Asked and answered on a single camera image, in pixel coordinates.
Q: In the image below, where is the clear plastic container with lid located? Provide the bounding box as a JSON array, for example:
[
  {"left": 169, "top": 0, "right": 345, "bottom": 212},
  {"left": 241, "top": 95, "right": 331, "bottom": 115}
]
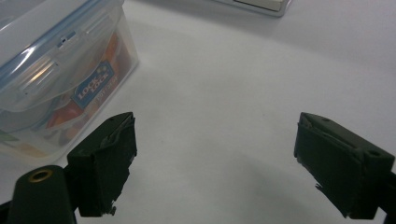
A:
[{"left": 0, "top": 0, "right": 140, "bottom": 164}]

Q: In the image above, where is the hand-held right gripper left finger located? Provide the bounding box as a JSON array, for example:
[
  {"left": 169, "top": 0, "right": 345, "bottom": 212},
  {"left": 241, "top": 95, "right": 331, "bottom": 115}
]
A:
[{"left": 66, "top": 111, "right": 138, "bottom": 218}]

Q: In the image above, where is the flat grey device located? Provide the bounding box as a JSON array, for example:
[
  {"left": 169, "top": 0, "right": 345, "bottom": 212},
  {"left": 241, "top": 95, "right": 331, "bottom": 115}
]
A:
[{"left": 214, "top": 0, "right": 293, "bottom": 18}]

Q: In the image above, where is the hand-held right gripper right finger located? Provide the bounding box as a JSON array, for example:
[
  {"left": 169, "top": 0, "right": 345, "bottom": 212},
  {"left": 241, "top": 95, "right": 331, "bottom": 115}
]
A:
[{"left": 293, "top": 112, "right": 396, "bottom": 220}]

